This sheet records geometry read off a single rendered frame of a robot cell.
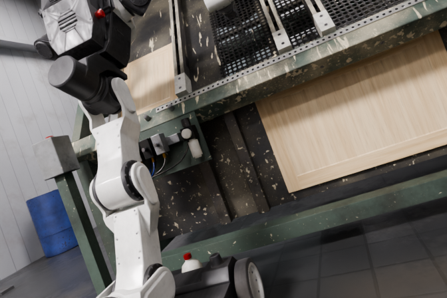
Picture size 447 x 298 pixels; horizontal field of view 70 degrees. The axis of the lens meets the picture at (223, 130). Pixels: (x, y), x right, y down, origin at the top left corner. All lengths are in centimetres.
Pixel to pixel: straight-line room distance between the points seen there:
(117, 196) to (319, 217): 88
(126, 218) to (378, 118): 123
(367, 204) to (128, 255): 99
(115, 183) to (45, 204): 346
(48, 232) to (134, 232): 350
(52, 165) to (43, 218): 292
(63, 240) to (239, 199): 311
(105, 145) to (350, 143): 114
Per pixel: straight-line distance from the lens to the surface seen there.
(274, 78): 144
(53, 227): 456
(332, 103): 168
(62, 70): 116
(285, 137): 169
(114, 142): 118
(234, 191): 179
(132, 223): 114
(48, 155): 169
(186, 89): 159
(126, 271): 113
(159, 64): 192
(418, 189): 157
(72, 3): 136
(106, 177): 114
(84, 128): 197
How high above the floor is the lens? 66
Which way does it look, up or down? 1 degrees up
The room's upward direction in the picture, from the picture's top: 21 degrees counter-clockwise
